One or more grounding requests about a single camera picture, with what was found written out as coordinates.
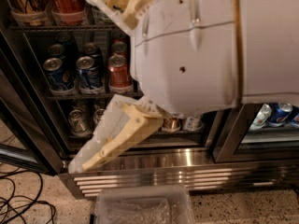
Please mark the clear plastic bin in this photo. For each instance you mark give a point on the clear plastic bin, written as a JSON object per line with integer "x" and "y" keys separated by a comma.
{"x": 167, "y": 204}

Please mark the silver can shelf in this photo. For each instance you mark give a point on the silver can shelf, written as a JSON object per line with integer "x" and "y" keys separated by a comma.
{"x": 80, "y": 126}
{"x": 97, "y": 115}

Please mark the red soda can front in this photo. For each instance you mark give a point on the red soda can front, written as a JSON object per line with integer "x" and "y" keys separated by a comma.
{"x": 119, "y": 78}

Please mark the stainless steel fridge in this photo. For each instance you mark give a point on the stainless steel fridge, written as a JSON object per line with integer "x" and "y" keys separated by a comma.
{"x": 113, "y": 94}

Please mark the blue Pepsi can front left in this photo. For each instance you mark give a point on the blue Pepsi can front left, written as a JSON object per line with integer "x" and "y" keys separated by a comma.
{"x": 58, "y": 75}

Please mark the red Coca-Cola can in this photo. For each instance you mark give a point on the red Coca-Cola can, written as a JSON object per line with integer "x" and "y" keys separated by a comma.
{"x": 69, "y": 12}

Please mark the tilted bottle bottom shelf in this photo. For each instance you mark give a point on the tilted bottle bottom shelf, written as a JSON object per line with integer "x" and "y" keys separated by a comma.
{"x": 192, "y": 124}

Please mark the gold can bottom shelf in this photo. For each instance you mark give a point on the gold can bottom shelf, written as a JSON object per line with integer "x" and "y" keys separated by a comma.
{"x": 171, "y": 125}

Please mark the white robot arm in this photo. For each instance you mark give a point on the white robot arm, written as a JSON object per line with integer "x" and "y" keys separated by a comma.
{"x": 267, "y": 52}

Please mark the blue Pepsi can right fridge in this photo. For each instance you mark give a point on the blue Pepsi can right fridge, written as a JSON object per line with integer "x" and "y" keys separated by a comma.
{"x": 280, "y": 111}

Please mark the blue pepsi can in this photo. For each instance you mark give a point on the blue pepsi can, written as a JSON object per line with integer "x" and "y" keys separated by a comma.
{"x": 89, "y": 74}
{"x": 58, "y": 75}

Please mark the silver can bottom shelf left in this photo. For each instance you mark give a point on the silver can bottom shelf left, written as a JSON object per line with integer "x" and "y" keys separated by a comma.
{"x": 80, "y": 126}

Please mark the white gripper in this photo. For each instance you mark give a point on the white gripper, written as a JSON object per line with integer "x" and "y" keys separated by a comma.
{"x": 185, "y": 51}

